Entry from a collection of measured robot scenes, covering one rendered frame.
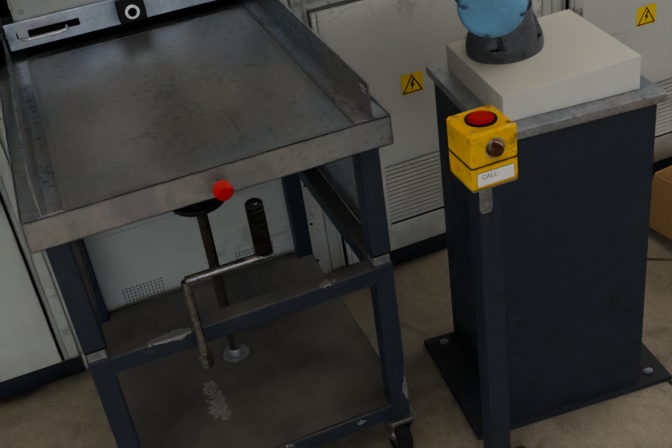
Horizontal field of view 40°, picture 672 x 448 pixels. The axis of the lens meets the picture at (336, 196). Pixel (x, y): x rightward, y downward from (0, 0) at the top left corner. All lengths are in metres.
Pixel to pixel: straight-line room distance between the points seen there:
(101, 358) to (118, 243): 0.69
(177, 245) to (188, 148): 0.81
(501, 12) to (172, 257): 1.13
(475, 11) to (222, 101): 0.48
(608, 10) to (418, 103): 0.58
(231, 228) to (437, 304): 0.58
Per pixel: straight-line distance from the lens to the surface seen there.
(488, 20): 1.62
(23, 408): 2.48
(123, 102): 1.78
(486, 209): 1.46
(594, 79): 1.75
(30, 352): 2.44
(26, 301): 2.35
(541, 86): 1.70
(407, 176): 2.46
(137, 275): 2.37
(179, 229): 2.33
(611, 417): 2.17
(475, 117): 1.39
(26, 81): 1.98
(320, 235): 2.46
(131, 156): 1.58
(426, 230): 2.57
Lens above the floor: 1.56
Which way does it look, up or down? 32 degrees down
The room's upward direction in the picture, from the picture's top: 9 degrees counter-clockwise
